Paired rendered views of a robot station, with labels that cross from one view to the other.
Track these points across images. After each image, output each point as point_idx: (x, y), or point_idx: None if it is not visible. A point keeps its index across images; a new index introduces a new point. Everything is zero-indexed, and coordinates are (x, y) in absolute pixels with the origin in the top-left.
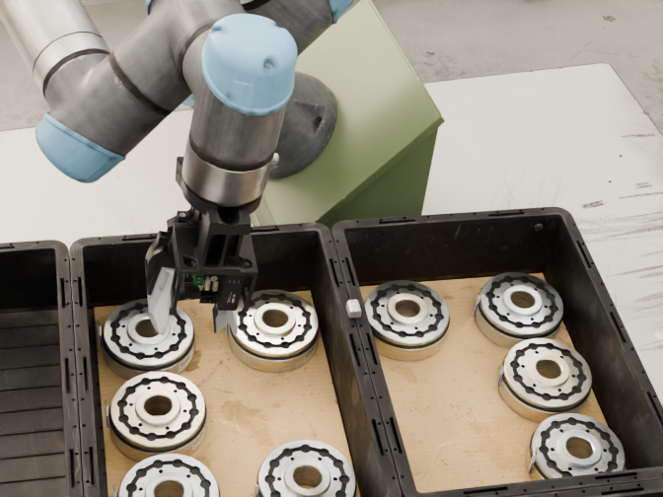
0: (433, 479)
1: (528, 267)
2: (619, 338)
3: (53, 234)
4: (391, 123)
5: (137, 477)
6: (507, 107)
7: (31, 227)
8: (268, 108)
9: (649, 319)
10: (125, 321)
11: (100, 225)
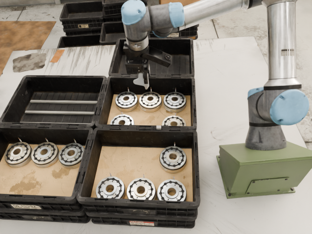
0: (119, 155)
1: None
2: (132, 199)
3: (240, 107)
4: (247, 156)
5: (132, 94)
6: None
7: (242, 103)
8: (122, 20)
9: None
10: (178, 95)
11: (244, 117)
